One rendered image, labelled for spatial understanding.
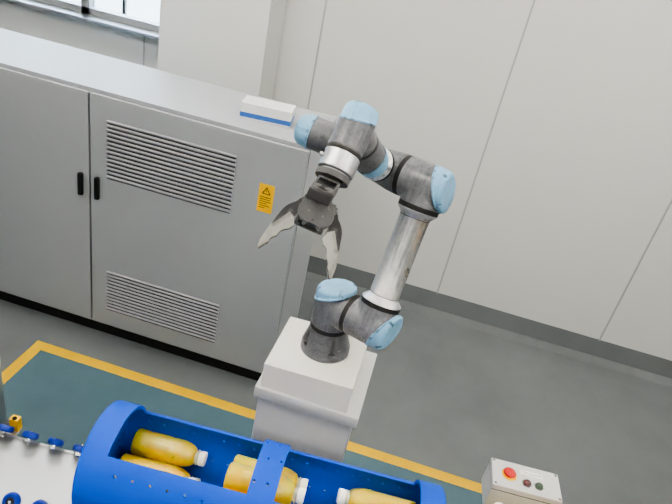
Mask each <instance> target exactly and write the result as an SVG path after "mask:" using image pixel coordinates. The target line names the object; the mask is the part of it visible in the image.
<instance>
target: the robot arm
mask: <svg viewBox="0 0 672 504"><path fill-rule="evenodd" d="M338 117H339V118H338V121H337V123H334V122H331V121H328V120H326V119H323V118H320V117H319V116H314V115H311V114H305V115H303V116H302V117H300V119H299V120H298V121H297V123H296V126H295V129H294V139H295V141H296V143H297V144H299V145H301V146H303V147H305V149H310V150H312V151H315V152H317V153H319V155H320V156H322V157H321V159H320V161H319V163H318V167H317V169H316V172H315V175H316V176H317V178H316V180H315V181H314V182H313V183H312V185H311V186H310V187H309V190H308V192H307V194H305V196H304V197H301V198H300V199H298V200H297V201H295V202H292V203H290V204H288V205H286V206H285V207H284V208H283V209H282V210H281V211H280V212H279V214H278V215H277V216H276V217H275V219H274V220H273V221H272V223H271V224H270V225H269V227H268V228H267V229H266V231H265V232H264V233H263V235H262V237H261V238H260V241H259V243H258V246H257V248H258V249H260V248H261V247H263V246H264V245H266V244H268V242H269V240H270V239H272V238H274V237H277V235H278V234H279V233H280V232H281V231H284V230H289V229H291V228H292V227H293V225H294V224H296V225H298V226H300V227H302V228H305V229H307V230H309V231H311V232H314V233H316V234H318V235H322V233H323V230H324V229H327V228H328V229H327V231H326V233H325V236H324V237H323V238H322V244H323V246H324V247H325V249H326V260H327V263H328V266H327V269H326V270H327V275H328V280H325V281H323V282H321V283H320V284H319V285H318V287H317V290H316V294H315V296H314V298H315V299H314V305H313V310H312V316H311V321H310V324H309V326H308V328H307V329H306V331H305V332H304V334H303V336H302V339H301V344H300V346H301V350H302V352H303V353H304V354H305V355H306V356H307V357H309V358H310V359H312V360H314V361H317V362H320V363H326V364H333V363H338V362H341V361H343V360H345V359H346V358H347V356H348V354H349V350H350V342H349V335H350V336H351V337H353V338H355V339H357V340H359V341H360V342H362V343H364V344H365V345H366V346H370V347H372V348H374V349H376V350H382V349H384V348H386V347H387V346H388V345H389V344H390V343H391V342H392V341H393V340H394V339H395V337H396V336H397V334H398V333H399V331H400V329H401V327H402V324H403V318H402V317H401V315H399V312H400V310H401V306H400V304H399V298H400V295H401V293H402V290H403V288H404V285H405V283H406V280H407V278H408V275H409V273H410V270H411V268H412V265H413V263H414V260H415V258H416V255H417V253H418V250H419V248H420V245H421V243H422V240H423V238H424V235H425V233H426V230H427V228H428V225H429V223H430V222H431V221H433V220H435V219H437V218H438V215H439V214H443V213H445V212H447V210H448V209H449V206H451V203H452V201H453V198H454V194H455V188H456V180H455V176H454V174H453V173H452V172H451V171H450V170H448V169H446V168H443V167H442V166H440V165H436V164H433V163H430V162H428V161H425V160H422V159H420V158H417V157H414V156H412V155H409V154H406V153H403V152H399V151H394V150H391V149H387V148H385V147H384V146H383V145H382V143H381V142H380V140H379V138H378V137H377V134H376V132H375V131H374V129H375V127H377V122H378V119H379V114H378V112H377V110H376V109H375V108H374V107H372V106H371V105H369V104H367V103H365V102H362V101H357V100H352V101H349V102H347V103H346V105H345V107H344V108H343V110H342V112H341V114H340V115H339V116H338ZM356 171H358V172H359V173H360V174H361V175H363V176H364V177H366V178H367V179H369V180H371V181H373V182H375V183H376V184H378V185H379V186H381V187H383V188H384V189H386V190H388V191H389V192H391V193H393V194H395V195H398V196H400V198H399V201H398V206H399V208H400V214H399V216H398V219H397V221H396V224H395V227H394V229H393V232H392V234H391V237H390V239H389V242H388V245H387V247H386V250H385V252H384V255H383V257H382V260H381V263H380V265H379V268H378V270H377V273H376V276H375V278H374V281H373V283H372V286H371V288H370V290H368V291H366V292H364V293H363V294H362V296H360V295H358V294H356V293H357V287H356V285H355V284H354V283H352V282H351V281H348V280H345V279H337V278H336V279H331V278H332V276H333V274H334V272H335V269H336V265H337V260H338V255H339V250H340V244H341V238H342V228H341V224H340V222H339V220H338V212H337V210H338V208H336V205H334V204H332V201H333V199H334V197H335V195H336V194H337V191H338V189H339V188H344V189H346V188H348V186H349V183H350V181H351V180H353V177H354V175H355V173H356ZM296 215H297V216H296ZM295 216H296V219H295ZM294 220H295V221H294Z"/></svg>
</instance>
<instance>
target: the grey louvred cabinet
mask: <svg viewBox="0 0 672 504"><path fill-rule="evenodd" d="M247 95H249V96H254V97H258V98H263V97H259V96H255V95H252V94H248V93H244V92H240V91H237V90H233V89H229V88H225V87H222V86H218V85H214V84H210V83H206V82H203V81H199V80H195V79H191V78H188V77H184V76H180V75H176V74H172V73H169V72H165V71H161V70H157V69H154V68H150V67H146V66H142V65H138V64H135V63H131V62H127V61H123V60H120V59H116V58H112V57H108V56H104V55H101V54H97V53H93V52H89V51H86V50H82V49H78V48H74V47H70V46H67V45H63V44H59V43H55V42H52V41H48V40H44V39H40V38H36V37H33V36H29V35H25V34H21V33H18V32H14V31H10V30H6V29H2V28H0V299H2V300H5V301H8V302H11V303H14V304H17V305H20V306H24V307H27V308H30V309H33V310H36V311H39V312H42V313H46V314H49V315H52V316H55V317H58V318H61V319H64V320H68V321H71V322H74V323H77V324H80V325H83V326H86V327H90V328H93V329H96V330H99V331H102V332H105V333H108V334H112V335H115V336H118V337H121V338H124V339H127V340H130V341H134V342H137V343H140V344H143V345H146V346H149V347H152V348H156V349H159V350H162V351H165V352H168V353H171V354H174V355H178V356H181V357H184V358H187V359H190V360H193V361H196V362H200V363H203V364H206V365H209V366H212V367H215V368H218V369H222V370H225V371H228V372H231V373H234V374H237V375H240V376H244V377H247V378H250V379H253V380H256V381H258V380H259V378H260V376H261V374H262V372H263V369H264V363H265V362H266V360H267V358H268V356H269V354H270V353H271V351H272V349H273V347H274V345H275V344H276V342H277V340H278V338H279V336H280V335H281V333H282V331H283V329H284V327H285V326H286V324H287V322H288V320H289V318H290V317H295V318H298V313H299V308H300V303H301V298H302V293H303V288H304V283H305V278H306V273H307V268H308V262H309V257H310V252H311V247H312V242H313V237H314V232H311V231H309V230H307V229H305V228H302V227H300V226H298V225H296V224H294V225H293V227H292V228H291V229H289V230H284V231H281V232H280V233H279V234H278V235H277V237H274V238H272V239H270V240H269V242H268V244H266V245H264V246H263V247H261V248H260V249H258V248H257V246H258V243H259V241H260V238H261V237H262V235H263V233H264V232H265V231H266V229H267V228H268V227H269V225H270V224H271V223H272V221H273V220H274V219H275V217H276V216H277V215H278V214H279V212H280V211H281V210H282V209H283V208H284V207H285V206H286V205H288V204H290V203H292V202H295V201H297V200H298V199H300V198H301V197H304V196H305V194H307V192H308V190H309V187H310V186H311V185H312V183H313V182H314V181H315V180H316V178H317V176H316V175H315V172H316V169H317V167H318V163H319V161H320V159H321V157H322V156H320V155H319V153H317V152H315V151H312V150H310V149H305V147H303V146H301V145H299V144H297V143H296V141H295V139H294V129H295V126H296V123H297V121H298V120H299V119H300V117H302V116H303V115H305V114H311V115H314V116H319V117H320V118H323V119H326V120H328V121H331V122H334V123H336V121H337V117H335V116H331V115H327V114H323V113H320V112H316V111H312V110H308V109H305V108H301V107H297V106H296V109H295V116H294V121H293V123H292V125H291V127H290V128H286V127H282V126H277V125H273V124H268V123H263V122H259V121H254V120H250V119H245V118H240V109H241V102H242V101H243V99H244V98H245V97H246V96H247ZM263 99H267V98H263Z"/></svg>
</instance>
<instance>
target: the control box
mask: <svg viewBox="0 0 672 504"><path fill-rule="evenodd" d="M506 467H510V468H512V469H514V470H515V472H516V477H515V478H509V477H507V476H506V475H505V473H504V469H505V468H506ZM520 470H521V471H520ZM525 472H526V473H527V474H526V473H525ZM528 472H529V473H528ZM528 474H529V475H528ZM530 474H531V475H530ZM535 474H536V475H535ZM533 475H534V476H533ZM537 475H538V476H537ZM539 475H540V478H539ZM535 476H536V477H535ZM525 479H528V480H530V481H531V486H529V487H528V486H526V485H525V484H524V483H523V481H524V480H525ZM537 482H540V483H542V484H543V489H542V490H539V489H537V488H536V486H535V485H536V483H537ZM481 484H482V502H483V504H494V503H495V502H501V503H503V504H562V496H561V491H560V486H559V481H558V475H556V474H553V473H549V472H545V471H541V470H537V469H534V468H530V467H526V466H522V465H518V464H515V463H511V462H507V461H503V460H499V459H496V458H491V459H490V461H489V464H488V466H487V468H486V470H485V472H484V474H483V477H482V479H481Z"/></svg>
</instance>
